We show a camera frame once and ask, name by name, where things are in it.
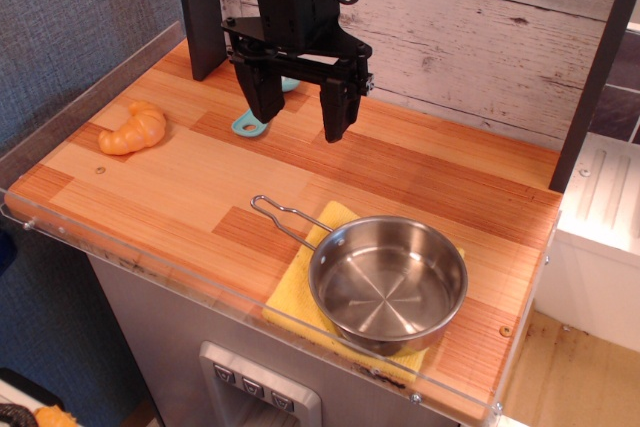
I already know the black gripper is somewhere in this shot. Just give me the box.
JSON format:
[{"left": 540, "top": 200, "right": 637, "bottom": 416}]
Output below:
[{"left": 222, "top": 0, "right": 373, "bottom": 143}]

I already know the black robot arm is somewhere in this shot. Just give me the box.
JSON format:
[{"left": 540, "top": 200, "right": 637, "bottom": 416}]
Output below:
[{"left": 222, "top": 0, "right": 373, "bottom": 143}]

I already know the stainless steel pan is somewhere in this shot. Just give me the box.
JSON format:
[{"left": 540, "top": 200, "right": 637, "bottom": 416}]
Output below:
[{"left": 249, "top": 194, "right": 470, "bottom": 357}]

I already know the orange toy croissant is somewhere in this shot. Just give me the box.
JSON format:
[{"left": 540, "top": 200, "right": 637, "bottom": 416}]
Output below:
[{"left": 98, "top": 101, "right": 167, "bottom": 155}]

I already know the yellow cloth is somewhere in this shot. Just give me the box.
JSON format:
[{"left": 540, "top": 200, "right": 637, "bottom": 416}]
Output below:
[{"left": 262, "top": 200, "right": 466, "bottom": 384}]

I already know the clear acrylic guard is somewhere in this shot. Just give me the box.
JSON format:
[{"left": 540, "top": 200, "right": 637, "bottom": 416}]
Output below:
[{"left": 5, "top": 180, "right": 561, "bottom": 426}]

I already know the grey toy fridge cabinet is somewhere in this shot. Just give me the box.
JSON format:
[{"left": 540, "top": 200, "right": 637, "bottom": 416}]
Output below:
[{"left": 89, "top": 256, "right": 459, "bottom": 426}]

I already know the silver dispenser panel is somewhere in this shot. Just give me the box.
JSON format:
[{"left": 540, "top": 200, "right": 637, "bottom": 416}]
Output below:
[{"left": 199, "top": 341, "right": 323, "bottom": 426}]

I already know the orange plush toy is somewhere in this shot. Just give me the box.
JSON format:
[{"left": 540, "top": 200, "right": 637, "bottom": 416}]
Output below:
[{"left": 34, "top": 405, "right": 79, "bottom": 427}]

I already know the dark left post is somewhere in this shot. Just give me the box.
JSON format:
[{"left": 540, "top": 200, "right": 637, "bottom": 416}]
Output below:
[{"left": 181, "top": 0, "right": 227, "bottom": 81}]

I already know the dark post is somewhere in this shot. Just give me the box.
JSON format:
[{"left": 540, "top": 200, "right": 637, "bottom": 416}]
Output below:
[
  {"left": 181, "top": 0, "right": 227, "bottom": 81},
  {"left": 548, "top": 0, "right": 637, "bottom": 193}
]

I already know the dark right post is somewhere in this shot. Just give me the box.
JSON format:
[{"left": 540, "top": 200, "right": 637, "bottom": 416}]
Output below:
[{"left": 548, "top": 0, "right": 637, "bottom": 193}]

